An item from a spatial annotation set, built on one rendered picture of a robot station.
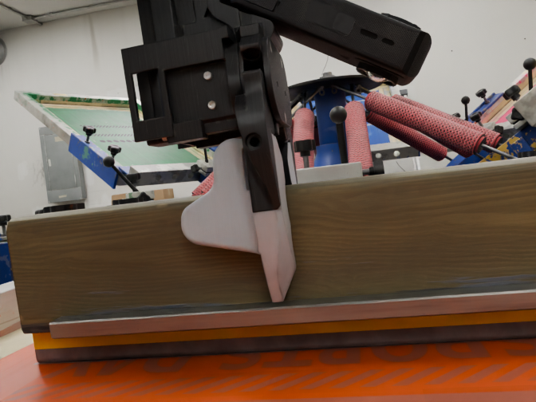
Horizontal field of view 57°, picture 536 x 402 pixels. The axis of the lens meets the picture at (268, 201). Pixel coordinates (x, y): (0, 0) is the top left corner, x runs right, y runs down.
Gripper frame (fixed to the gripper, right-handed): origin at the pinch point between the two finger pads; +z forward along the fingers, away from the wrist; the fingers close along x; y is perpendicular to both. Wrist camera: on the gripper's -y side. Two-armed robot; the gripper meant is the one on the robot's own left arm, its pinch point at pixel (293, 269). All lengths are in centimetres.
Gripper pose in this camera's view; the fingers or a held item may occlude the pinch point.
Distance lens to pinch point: 30.0
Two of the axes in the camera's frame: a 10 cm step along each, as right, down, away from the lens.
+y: -9.7, 1.4, 1.8
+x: -1.8, 0.5, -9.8
